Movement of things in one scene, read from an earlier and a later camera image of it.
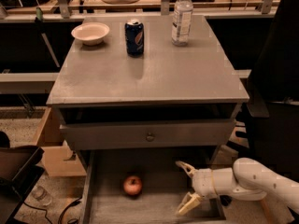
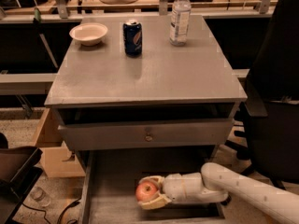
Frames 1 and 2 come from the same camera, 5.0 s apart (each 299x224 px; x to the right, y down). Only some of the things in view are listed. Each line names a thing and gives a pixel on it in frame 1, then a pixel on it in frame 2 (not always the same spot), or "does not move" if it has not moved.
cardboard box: x=58 y=159 does not move
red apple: x=133 y=185 to x=146 y=190
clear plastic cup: x=42 y=195 does not move
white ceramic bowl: x=91 y=34 does not move
